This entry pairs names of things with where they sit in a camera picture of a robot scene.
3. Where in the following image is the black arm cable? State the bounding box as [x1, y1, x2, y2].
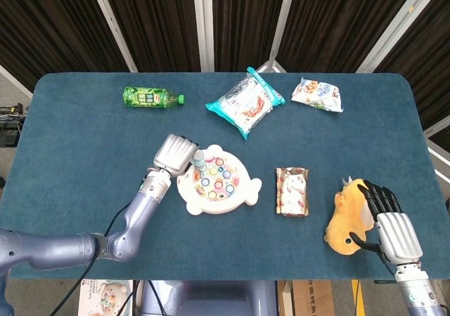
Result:
[49, 178, 146, 316]

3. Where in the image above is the blue felt table mat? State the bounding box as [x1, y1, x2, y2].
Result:
[0, 72, 450, 281]

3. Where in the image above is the light blue toy rod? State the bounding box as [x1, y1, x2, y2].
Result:
[191, 149, 208, 172]

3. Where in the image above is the toy box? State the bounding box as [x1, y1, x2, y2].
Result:
[77, 279, 134, 316]

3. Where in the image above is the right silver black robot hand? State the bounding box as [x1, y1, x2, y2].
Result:
[349, 179, 424, 265]

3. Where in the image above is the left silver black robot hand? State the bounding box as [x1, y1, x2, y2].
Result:
[151, 134, 200, 179]

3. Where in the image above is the white partition frame post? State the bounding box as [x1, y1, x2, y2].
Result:
[192, 0, 215, 73]
[356, 0, 440, 74]
[87, 0, 139, 73]
[256, 0, 300, 73]

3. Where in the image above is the black electronics with cables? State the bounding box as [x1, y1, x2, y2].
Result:
[0, 103, 27, 148]

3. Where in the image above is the green tea bottle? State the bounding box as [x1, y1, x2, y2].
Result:
[122, 86, 186, 109]

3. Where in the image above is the brown red-white snack packet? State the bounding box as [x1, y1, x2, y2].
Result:
[275, 167, 311, 218]

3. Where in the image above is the dark brown pleated curtain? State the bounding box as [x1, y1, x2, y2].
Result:
[0, 0, 450, 144]

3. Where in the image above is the white crumpled snack bag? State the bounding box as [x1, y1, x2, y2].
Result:
[290, 77, 345, 113]

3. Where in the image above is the brown cardboard box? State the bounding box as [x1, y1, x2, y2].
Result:
[277, 279, 335, 316]

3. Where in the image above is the yellow strap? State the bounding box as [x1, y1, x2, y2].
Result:
[351, 279, 364, 316]

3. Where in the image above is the yellow plush toy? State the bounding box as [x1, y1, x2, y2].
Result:
[323, 177, 378, 256]

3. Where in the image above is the white fish game toy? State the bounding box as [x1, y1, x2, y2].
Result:
[176, 144, 263, 215]

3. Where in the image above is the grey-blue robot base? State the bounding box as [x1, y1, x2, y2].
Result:
[140, 279, 278, 316]

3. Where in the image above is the teal-edged clear snack bag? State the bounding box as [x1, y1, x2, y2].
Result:
[205, 66, 286, 141]

